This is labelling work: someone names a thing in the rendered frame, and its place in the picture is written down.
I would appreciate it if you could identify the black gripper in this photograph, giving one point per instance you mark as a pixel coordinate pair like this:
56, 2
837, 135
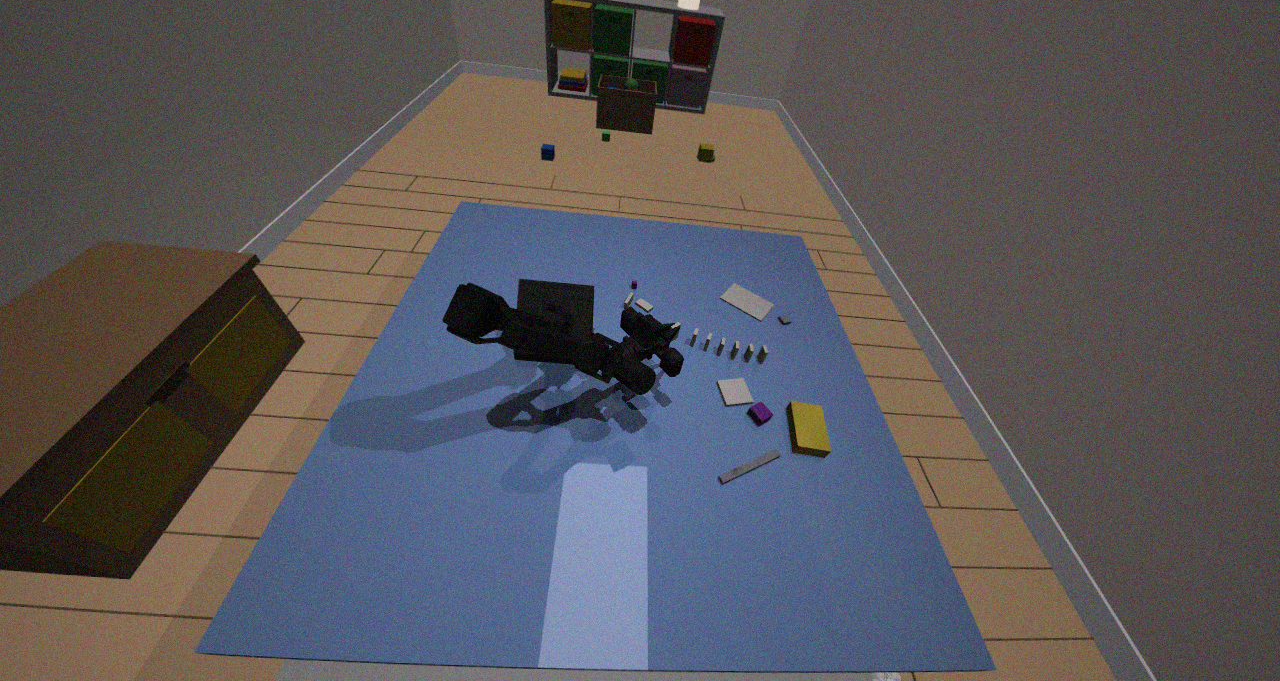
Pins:
671, 360

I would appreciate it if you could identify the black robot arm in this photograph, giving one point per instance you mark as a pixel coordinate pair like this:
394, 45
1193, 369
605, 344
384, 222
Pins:
475, 311

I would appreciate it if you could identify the yellow rectangular block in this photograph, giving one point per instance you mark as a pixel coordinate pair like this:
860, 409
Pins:
807, 428

